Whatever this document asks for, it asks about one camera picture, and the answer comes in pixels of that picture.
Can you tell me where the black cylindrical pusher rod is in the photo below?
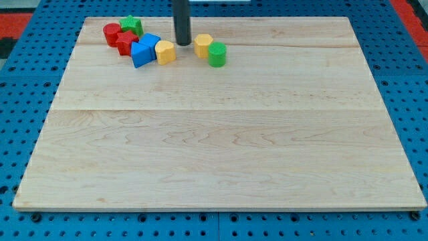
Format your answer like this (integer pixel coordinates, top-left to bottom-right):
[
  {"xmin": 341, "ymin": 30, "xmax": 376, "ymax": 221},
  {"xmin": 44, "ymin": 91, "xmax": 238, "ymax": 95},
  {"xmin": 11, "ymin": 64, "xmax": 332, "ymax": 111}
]
[{"xmin": 172, "ymin": 0, "xmax": 191, "ymax": 46}]

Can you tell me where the yellow hexagon block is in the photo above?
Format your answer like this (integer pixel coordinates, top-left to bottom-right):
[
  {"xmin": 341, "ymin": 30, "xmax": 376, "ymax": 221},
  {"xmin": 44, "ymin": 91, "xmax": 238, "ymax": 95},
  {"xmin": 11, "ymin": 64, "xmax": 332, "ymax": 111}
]
[{"xmin": 194, "ymin": 33, "xmax": 213, "ymax": 59}]

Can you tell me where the green circle block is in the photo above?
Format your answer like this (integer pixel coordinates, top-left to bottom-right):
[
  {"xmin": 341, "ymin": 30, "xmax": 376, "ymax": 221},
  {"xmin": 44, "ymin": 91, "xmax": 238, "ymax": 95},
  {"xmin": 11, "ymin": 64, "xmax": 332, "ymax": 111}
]
[{"xmin": 208, "ymin": 42, "xmax": 227, "ymax": 68}]

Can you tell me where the red circle block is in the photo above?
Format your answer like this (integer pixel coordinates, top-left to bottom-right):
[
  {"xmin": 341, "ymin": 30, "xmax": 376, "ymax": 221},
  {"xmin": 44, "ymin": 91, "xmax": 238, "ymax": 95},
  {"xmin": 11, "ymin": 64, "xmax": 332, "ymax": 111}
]
[{"xmin": 102, "ymin": 23, "xmax": 122, "ymax": 48}]

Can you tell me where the yellow heart block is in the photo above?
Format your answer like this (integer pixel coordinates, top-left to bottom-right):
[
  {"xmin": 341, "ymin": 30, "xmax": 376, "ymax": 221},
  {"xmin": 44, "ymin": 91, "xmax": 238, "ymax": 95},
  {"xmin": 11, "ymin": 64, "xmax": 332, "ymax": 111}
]
[{"xmin": 155, "ymin": 40, "xmax": 177, "ymax": 65}]

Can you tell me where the green star block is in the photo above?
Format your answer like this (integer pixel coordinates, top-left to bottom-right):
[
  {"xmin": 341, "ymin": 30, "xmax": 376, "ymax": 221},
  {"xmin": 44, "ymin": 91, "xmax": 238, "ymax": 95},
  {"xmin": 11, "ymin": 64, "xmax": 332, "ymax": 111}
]
[{"xmin": 119, "ymin": 15, "xmax": 144, "ymax": 37}]

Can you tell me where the blue cube block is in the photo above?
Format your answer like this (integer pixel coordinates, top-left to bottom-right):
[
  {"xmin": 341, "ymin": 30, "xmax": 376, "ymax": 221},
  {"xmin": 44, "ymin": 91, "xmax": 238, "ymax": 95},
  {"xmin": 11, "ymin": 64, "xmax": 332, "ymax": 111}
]
[{"xmin": 138, "ymin": 33, "xmax": 161, "ymax": 60}]

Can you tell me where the blue triangle block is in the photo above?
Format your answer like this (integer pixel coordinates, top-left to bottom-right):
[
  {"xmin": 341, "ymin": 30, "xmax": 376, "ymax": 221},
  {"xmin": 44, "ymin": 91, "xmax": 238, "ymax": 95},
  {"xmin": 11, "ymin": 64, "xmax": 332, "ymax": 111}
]
[{"xmin": 131, "ymin": 42, "xmax": 153, "ymax": 68}]

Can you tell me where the red star block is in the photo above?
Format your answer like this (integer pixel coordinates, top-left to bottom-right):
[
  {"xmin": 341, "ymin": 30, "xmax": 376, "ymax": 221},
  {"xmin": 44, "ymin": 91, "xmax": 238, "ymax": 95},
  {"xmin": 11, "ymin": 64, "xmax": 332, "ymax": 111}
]
[{"xmin": 116, "ymin": 30, "xmax": 139, "ymax": 56}]

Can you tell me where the light wooden board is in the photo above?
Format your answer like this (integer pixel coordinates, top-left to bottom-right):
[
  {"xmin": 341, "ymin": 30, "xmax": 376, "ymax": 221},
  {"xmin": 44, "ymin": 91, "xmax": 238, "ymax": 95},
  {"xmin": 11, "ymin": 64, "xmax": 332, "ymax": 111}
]
[{"xmin": 13, "ymin": 17, "xmax": 427, "ymax": 212}]

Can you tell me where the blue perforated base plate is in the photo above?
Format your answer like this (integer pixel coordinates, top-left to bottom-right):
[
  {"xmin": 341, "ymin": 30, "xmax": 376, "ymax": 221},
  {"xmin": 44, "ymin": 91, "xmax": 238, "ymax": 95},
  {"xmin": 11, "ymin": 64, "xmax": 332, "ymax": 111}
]
[{"xmin": 1, "ymin": 0, "xmax": 427, "ymax": 240}]

